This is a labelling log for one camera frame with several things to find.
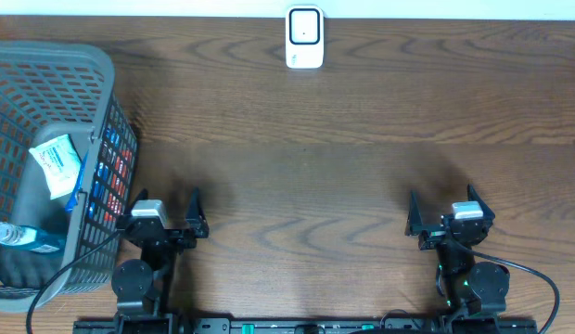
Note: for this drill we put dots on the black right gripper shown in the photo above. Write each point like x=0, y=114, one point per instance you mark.
x=433, y=234

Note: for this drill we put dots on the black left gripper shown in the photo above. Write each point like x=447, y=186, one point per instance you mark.
x=196, y=226

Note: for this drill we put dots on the red Nescafe stick sachet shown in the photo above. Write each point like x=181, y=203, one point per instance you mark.
x=117, y=176

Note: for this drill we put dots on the blue Oreo cookie pack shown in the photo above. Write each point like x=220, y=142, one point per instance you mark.
x=73, y=199

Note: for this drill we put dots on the white teal wet wipes pack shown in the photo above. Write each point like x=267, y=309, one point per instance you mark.
x=60, y=163

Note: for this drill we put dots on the teal mouthwash bottle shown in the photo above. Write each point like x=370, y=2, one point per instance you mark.
x=29, y=238

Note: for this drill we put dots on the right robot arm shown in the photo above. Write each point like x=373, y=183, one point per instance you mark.
x=475, y=291

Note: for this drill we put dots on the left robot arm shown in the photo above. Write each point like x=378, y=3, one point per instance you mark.
x=143, y=285

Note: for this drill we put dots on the white barcode scanner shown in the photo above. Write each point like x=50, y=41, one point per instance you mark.
x=305, y=37

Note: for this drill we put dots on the grey plastic shopping basket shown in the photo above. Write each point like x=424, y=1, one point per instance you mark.
x=48, y=90

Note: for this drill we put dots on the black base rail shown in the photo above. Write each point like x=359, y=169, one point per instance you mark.
x=250, y=326

